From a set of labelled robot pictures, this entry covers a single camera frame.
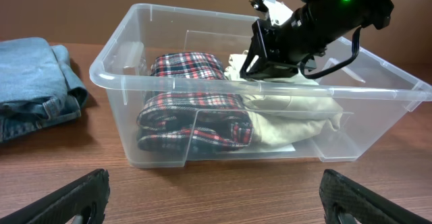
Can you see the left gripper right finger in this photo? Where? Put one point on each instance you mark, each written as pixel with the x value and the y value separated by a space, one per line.
pixel 346 201

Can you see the cream cloth garment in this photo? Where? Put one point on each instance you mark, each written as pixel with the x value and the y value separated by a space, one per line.
pixel 280 121

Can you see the red plaid shirt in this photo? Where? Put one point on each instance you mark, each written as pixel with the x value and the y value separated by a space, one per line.
pixel 197 121

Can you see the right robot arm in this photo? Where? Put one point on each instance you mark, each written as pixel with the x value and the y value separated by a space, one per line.
pixel 326 20

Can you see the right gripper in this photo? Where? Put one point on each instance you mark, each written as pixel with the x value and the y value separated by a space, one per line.
pixel 276 52

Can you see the clear plastic storage bin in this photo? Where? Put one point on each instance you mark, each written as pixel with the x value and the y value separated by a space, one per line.
pixel 373 93

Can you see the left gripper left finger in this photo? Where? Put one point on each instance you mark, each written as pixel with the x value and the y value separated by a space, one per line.
pixel 83 200

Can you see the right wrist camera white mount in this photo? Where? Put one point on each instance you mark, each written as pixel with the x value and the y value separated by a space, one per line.
pixel 275 12

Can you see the folded blue denim jeans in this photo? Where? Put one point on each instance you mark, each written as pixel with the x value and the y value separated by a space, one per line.
pixel 39 89

